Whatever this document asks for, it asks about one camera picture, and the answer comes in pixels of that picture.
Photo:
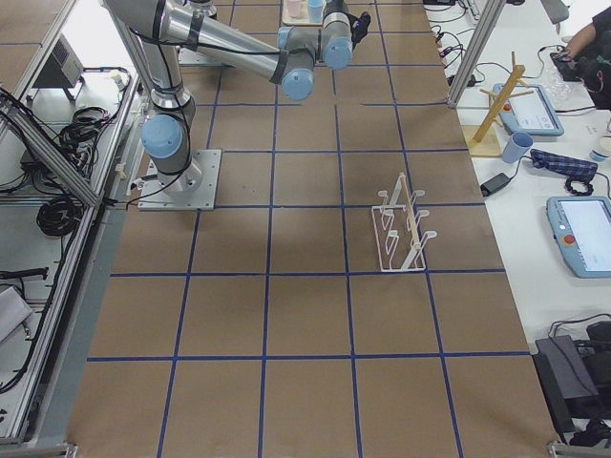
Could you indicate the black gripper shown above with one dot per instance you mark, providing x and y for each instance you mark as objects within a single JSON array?
[{"x": 359, "y": 25}]

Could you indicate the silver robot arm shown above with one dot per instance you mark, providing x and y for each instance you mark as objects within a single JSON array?
[{"x": 162, "y": 28}]

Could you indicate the bright blue plastic cup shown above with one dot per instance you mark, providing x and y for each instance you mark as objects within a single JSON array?
[{"x": 315, "y": 10}]

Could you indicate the pink plastic cup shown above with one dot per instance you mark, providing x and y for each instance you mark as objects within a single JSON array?
[{"x": 293, "y": 8}]

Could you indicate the blue cup on side table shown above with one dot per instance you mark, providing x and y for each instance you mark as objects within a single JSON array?
[{"x": 516, "y": 147}]

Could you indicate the paper cup on side table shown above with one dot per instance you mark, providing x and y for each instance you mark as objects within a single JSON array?
[{"x": 602, "y": 150}]

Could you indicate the cream serving tray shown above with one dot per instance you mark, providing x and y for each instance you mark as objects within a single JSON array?
[{"x": 302, "y": 20}]

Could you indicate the wooden mug tree stand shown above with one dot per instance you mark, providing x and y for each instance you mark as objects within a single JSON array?
[{"x": 479, "y": 141}]

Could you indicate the upper blue teach pendant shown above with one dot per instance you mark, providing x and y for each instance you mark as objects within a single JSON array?
[{"x": 530, "y": 111}]

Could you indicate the blue teach pendant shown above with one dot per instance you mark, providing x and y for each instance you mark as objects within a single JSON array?
[
  {"x": 530, "y": 111},
  {"x": 581, "y": 228}
]

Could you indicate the black power adapter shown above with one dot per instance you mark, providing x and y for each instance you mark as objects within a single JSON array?
[{"x": 494, "y": 184}]

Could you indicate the person in black shirt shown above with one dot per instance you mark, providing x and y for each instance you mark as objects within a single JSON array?
[{"x": 588, "y": 54}]

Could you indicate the blue plaid cloth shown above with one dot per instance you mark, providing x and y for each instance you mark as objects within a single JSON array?
[{"x": 564, "y": 165}]

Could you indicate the lower blue teach pendant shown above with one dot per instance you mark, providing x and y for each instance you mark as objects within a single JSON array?
[{"x": 581, "y": 228}]

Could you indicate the grey electronics box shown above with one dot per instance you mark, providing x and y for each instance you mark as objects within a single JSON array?
[{"x": 62, "y": 70}]

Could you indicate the white wire cup rack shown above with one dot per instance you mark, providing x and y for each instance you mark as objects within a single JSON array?
[{"x": 396, "y": 222}]

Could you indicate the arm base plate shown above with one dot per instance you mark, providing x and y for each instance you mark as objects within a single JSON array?
[{"x": 198, "y": 191}]

